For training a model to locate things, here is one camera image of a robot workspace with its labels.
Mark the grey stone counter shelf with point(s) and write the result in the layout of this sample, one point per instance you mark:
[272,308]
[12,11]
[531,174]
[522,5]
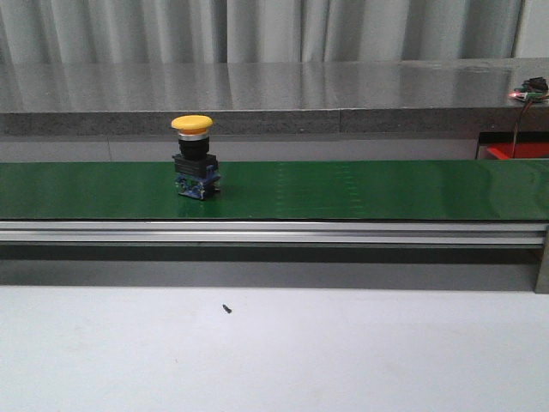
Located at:
[461,96]

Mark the red plastic tray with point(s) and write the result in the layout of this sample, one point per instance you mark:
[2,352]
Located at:
[521,151]

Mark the green conveyor belt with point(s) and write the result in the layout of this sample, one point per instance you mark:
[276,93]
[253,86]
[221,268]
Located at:
[465,190]

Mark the small green circuit board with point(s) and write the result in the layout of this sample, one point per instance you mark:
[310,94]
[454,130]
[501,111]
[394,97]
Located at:
[524,95]

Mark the grey white curtain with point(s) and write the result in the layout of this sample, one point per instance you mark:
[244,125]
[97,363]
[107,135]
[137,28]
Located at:
[73,32]

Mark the aluminium conveyor frame rail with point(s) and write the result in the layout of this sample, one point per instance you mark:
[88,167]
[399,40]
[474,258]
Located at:
[470,256]

